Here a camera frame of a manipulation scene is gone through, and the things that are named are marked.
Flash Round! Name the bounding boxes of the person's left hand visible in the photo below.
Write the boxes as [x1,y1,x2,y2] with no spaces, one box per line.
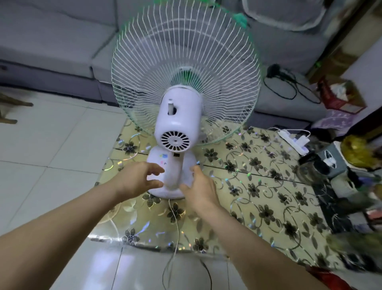
[116,161,165,200]

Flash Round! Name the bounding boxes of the person's right hand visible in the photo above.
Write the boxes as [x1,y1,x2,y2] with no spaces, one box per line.
[178,165,222,213]

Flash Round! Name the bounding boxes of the person's left forearm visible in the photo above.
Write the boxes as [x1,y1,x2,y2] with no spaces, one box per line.
[0,183,127,290]

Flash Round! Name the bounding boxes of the person's right forearm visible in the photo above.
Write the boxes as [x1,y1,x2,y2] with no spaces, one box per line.
[190,203,330,290]

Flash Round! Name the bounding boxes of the floral glossy table cover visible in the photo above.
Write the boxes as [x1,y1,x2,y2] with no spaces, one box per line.
[88,118,353,269]

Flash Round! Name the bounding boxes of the white table fan green grille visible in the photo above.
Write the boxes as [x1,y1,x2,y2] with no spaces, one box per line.
[111,0,263,200]

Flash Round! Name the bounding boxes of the white power strip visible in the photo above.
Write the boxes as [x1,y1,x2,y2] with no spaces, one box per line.
[277,129,311,156]

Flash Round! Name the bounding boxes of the glass jar black lid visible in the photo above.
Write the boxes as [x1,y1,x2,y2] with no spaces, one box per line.
[298,152,331,186]

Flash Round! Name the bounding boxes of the black plug adapter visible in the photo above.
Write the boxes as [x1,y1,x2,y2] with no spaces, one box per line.
[266,64,283,79]

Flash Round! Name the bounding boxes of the grey tissue box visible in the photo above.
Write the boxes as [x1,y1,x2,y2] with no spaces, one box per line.
[316,142,348,177]

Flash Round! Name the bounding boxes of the wooden chair legs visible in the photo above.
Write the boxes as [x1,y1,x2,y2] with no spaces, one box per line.
[0,92,34,125]

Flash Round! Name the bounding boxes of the purple patterned cloth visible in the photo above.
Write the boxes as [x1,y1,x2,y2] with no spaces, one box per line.
[312,110,356,132]

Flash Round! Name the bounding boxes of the red object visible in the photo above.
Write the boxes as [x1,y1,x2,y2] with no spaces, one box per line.
[307,265,353,290]

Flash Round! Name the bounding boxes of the yellow plastic bag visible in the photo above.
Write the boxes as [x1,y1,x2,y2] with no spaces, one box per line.
[340,135,380,169]

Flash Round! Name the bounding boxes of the grey fabric sofa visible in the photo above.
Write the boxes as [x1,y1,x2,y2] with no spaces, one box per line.
[0,0,329,123]

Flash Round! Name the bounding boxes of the red cardboard box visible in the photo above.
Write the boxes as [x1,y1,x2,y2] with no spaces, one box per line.
[317,76,367,115]

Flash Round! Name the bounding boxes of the grey cushion white piping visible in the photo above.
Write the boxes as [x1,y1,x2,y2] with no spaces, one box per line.
[241,0,327,32]

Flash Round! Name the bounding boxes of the white fan power cord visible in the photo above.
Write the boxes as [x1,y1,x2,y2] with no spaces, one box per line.
[162,198,181,290]

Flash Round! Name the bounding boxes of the thin black floor cable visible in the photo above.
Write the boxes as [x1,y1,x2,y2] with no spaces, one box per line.
[199,259,213,290]

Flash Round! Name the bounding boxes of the wooden door frame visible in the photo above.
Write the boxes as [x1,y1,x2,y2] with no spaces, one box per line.
[307,0,382,85]

